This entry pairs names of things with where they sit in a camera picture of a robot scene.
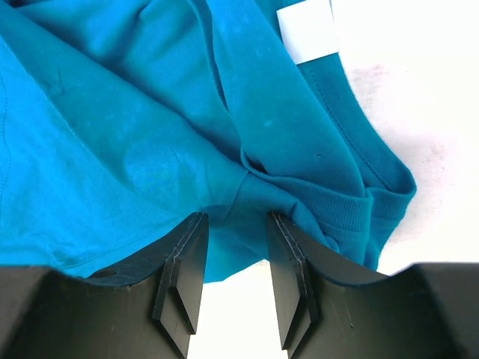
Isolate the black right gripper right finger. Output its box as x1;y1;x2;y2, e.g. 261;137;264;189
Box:
267;213;478;358

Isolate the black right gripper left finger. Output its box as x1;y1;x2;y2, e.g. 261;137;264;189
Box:
1;212;209;358

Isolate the white shirt label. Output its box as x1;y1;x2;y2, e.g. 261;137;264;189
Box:
276;0;339;65

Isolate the blue t shirt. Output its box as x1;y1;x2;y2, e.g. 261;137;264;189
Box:
1;1;416;283

